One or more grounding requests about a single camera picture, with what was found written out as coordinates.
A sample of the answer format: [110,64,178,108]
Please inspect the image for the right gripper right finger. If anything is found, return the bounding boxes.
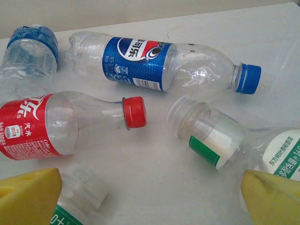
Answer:
[240,170,300,225]

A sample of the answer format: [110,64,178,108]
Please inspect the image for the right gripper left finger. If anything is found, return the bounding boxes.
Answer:
[0,167,63,225]

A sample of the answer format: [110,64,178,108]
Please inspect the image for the Coca-Cola bottle red cap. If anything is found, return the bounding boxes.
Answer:
[0,90,148,162]

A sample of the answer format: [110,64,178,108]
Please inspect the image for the blue label water bottle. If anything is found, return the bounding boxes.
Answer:
[0,23,59,99]

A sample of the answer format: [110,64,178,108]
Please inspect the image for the large Pepsi bottle blue cap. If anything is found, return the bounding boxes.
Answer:
[67,31,262,95]

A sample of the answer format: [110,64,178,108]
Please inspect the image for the white cap green label bottle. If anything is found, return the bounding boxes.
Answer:
[50,164,110,225]

